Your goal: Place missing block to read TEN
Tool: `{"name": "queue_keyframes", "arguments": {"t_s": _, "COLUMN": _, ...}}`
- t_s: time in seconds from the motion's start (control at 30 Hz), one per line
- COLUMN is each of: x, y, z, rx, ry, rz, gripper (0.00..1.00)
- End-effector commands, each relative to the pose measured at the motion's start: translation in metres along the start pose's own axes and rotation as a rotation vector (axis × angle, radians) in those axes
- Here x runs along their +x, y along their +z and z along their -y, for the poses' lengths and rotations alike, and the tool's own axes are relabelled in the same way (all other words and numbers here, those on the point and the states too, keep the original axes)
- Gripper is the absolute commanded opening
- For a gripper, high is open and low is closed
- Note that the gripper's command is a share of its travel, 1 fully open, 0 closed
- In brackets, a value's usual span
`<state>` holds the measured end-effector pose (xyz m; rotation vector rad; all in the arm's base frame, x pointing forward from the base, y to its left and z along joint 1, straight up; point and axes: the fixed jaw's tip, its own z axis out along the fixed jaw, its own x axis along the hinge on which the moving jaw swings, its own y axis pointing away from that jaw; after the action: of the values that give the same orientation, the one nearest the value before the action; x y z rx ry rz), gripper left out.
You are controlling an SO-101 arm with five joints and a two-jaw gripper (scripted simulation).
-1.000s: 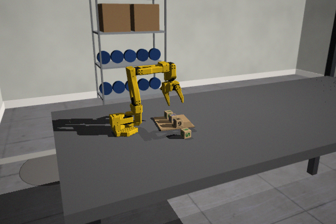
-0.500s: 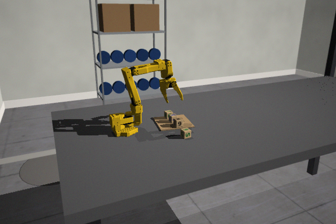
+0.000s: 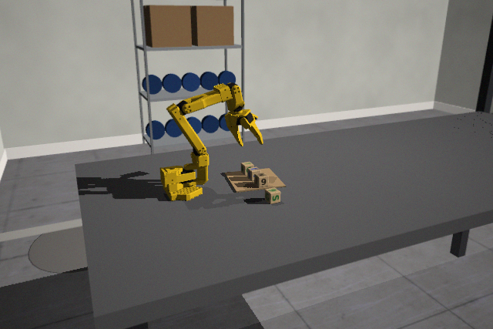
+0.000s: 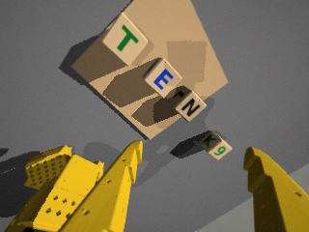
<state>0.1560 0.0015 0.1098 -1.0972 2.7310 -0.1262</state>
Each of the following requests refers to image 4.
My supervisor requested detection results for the tan flat mat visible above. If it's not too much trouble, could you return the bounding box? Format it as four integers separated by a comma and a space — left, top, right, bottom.
71, 0, 228, 139

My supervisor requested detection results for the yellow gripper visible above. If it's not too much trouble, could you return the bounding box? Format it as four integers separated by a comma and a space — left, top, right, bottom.
57, 140, 309, 232

